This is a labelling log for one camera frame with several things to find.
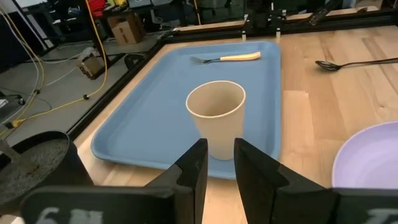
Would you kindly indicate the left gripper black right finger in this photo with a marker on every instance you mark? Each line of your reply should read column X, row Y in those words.
column 264, row 186

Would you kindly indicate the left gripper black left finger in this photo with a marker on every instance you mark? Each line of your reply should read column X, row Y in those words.
column 192, row 174

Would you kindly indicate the beige paper cup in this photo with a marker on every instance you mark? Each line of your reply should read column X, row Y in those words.
column 217, row 124

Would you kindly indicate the lilac round plate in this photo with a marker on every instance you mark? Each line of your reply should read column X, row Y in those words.
column 370, row 158

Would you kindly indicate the blue plastic tray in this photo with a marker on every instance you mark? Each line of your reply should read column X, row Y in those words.
column 149, row 124

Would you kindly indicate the large cardboard box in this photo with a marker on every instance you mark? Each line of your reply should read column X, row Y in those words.
column 127, row 31

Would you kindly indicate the small cardboard box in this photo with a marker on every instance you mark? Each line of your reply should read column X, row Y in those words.
column 91, row 65

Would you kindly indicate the red container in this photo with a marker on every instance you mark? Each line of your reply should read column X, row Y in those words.
column 96, row 7

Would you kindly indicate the black aluminium table frame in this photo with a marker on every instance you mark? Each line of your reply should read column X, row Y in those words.
column 102, row 102

